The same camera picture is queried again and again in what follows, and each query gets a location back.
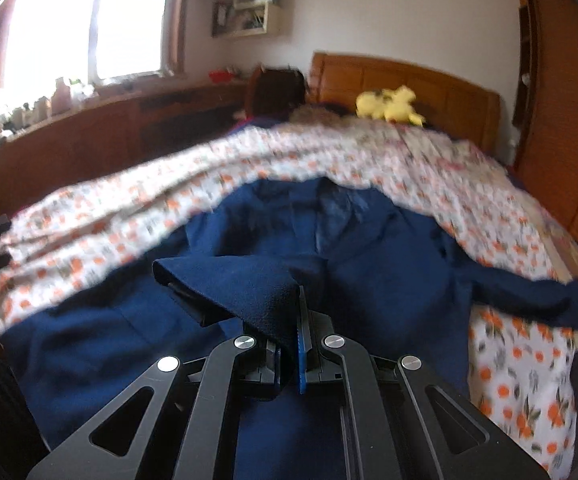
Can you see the red bowl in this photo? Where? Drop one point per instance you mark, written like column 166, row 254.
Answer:
column 220, row 76

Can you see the beige patterned pillow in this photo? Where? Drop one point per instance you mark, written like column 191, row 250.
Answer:
column 319, row 115

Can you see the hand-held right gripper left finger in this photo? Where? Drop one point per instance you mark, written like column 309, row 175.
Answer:
column 269, row 375

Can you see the yellow plush toy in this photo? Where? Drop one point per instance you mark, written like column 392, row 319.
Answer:
column 389, row 105

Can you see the beige bottle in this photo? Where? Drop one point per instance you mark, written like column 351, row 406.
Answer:
column 61, row 96

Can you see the wooden headboard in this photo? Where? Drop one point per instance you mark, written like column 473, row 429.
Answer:
column 339, row 80

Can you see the orange floral bed sheet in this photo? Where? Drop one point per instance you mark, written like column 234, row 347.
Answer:
column 119, row 210

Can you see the wooden wardrobe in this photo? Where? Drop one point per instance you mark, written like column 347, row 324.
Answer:
column 559, row 110

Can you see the navy blue coat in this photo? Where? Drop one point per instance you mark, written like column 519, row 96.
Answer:
column 394, row 270

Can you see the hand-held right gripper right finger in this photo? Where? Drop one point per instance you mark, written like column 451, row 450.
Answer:
column 302, row 350

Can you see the window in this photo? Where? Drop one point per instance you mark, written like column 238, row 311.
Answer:
column 119, row 20

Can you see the wooden window cabinet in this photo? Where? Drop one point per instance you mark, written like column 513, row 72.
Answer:
column 94, row 130

